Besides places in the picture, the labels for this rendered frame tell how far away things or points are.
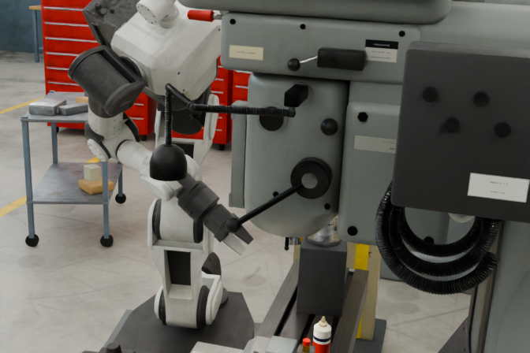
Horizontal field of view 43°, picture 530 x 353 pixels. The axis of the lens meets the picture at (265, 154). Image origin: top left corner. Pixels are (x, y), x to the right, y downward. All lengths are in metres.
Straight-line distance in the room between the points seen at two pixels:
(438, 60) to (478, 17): 0.28
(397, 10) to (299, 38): 0.17
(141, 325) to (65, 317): 1.26
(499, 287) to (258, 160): 0.46
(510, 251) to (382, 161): 0.25
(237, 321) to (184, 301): 0.30
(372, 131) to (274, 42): 0.22
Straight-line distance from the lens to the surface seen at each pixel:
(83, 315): 3.66
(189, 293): 2.22
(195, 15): 1.39
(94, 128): 1.84
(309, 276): 1.74
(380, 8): 1.08
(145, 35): 1.70
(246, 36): 1.14
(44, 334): 3.54
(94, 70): 1.65
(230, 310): 2.51
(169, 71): 1.67
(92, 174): 4.46
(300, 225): 1.24
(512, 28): 1.11
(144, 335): 2.38
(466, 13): 1.12
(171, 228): 2.05
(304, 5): 1.10
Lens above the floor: 1.83
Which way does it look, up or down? 17 degrees down
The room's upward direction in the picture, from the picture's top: 3 degrees clockwise
